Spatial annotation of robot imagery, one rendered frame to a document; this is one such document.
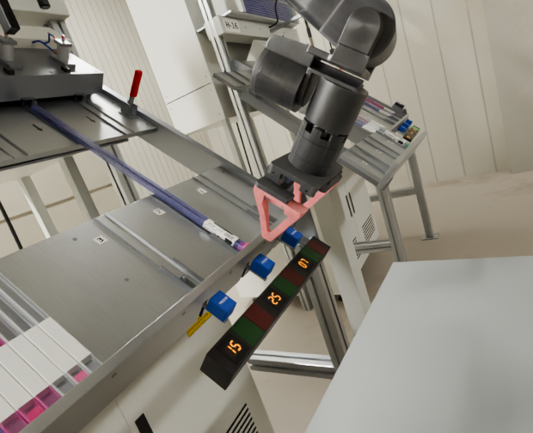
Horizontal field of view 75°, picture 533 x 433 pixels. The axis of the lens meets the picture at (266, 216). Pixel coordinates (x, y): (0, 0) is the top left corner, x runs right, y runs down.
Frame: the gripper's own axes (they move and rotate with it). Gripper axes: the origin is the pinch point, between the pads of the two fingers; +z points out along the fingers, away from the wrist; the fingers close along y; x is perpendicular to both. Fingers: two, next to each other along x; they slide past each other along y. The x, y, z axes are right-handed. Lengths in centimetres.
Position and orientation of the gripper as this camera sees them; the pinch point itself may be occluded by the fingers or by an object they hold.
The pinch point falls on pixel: (284, 220)
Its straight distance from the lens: 49.2
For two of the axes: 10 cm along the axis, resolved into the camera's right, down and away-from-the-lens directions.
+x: 8.2, 5.1, -2.6
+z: -3.1, 7.8, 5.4
